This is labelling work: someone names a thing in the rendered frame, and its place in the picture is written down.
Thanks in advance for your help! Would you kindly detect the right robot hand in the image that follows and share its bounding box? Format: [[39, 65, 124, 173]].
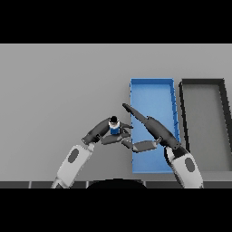
[[121, 102, 190, 159]]

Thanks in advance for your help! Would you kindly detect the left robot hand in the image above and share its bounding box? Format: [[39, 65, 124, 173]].
[[81, 117, 134, 146]]

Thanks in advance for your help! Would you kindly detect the blue bin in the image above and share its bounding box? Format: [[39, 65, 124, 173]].
[[129, 77, 181, 175]]

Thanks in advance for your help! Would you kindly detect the dark grey bin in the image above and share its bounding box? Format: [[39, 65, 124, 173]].
[[178, 78, 232, 172]]

